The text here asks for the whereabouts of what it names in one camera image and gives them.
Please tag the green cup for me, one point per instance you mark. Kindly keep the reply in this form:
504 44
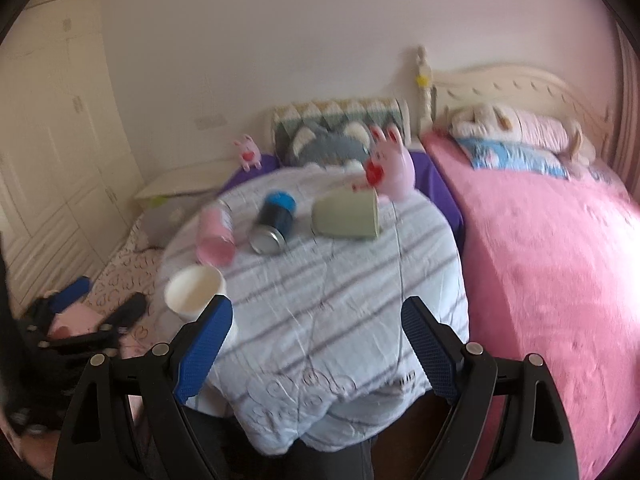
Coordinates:
347 215

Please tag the pink blanket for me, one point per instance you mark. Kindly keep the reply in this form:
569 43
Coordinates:
545 280

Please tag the pink pig plush toy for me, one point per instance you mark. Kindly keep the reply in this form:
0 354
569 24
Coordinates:
392 165

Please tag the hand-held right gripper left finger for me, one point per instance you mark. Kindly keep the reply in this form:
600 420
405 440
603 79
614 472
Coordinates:
205 350

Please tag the pink transparent bottle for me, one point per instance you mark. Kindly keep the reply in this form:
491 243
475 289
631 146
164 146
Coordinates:
215 235

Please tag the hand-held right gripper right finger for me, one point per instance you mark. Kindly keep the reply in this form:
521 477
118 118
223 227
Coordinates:
430 355

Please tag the white striped quilt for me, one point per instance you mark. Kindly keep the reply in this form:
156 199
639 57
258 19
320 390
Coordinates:
320 320

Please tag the zigzag patterned cushion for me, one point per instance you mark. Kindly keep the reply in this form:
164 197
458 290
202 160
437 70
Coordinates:
340 109

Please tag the cream bed headboard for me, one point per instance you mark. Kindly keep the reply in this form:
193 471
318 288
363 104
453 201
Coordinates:
505 85

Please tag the white cup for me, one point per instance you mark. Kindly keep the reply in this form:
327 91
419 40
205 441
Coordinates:
195 292

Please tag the pale pink object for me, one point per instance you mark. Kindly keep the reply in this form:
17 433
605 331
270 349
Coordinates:
75 321

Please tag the small pink plush toy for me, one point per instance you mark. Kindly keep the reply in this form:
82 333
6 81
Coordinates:
246 152

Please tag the blue printed pillow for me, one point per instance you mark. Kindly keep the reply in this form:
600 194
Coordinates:
515 159

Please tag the purple sheet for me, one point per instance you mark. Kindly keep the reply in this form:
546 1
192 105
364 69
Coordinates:
440 185

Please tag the blue metal cup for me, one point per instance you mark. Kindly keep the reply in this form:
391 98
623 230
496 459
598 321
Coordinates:
274 222

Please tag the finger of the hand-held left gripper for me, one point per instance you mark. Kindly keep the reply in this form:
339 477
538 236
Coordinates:
75 290
125 310

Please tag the cream wardrobe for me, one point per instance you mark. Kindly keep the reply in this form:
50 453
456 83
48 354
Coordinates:
55 150

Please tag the grey cat pillow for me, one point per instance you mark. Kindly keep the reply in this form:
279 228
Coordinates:
325 145

